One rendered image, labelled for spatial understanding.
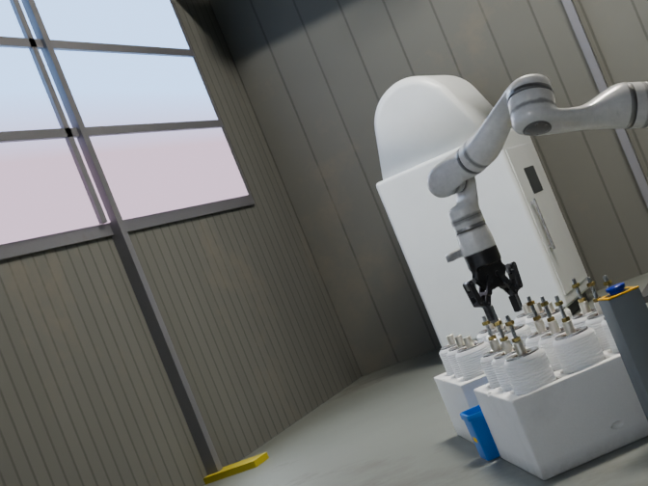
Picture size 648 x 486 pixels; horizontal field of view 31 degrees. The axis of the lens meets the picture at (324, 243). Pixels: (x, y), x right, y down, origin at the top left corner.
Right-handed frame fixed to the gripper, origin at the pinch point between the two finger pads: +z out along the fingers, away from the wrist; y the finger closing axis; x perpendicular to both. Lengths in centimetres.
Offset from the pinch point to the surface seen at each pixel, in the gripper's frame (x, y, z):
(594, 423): -9.8, 3.4, 28.4
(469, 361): 48, 17, 13
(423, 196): 221, 138, -38
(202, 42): 321, 116, -155
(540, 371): -4.7, -0.7, 14.4
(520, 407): -4.7, -8.9, 19.1
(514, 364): -2.0, -4.4, 11.1
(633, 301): -27.0, 10.9, 6.2
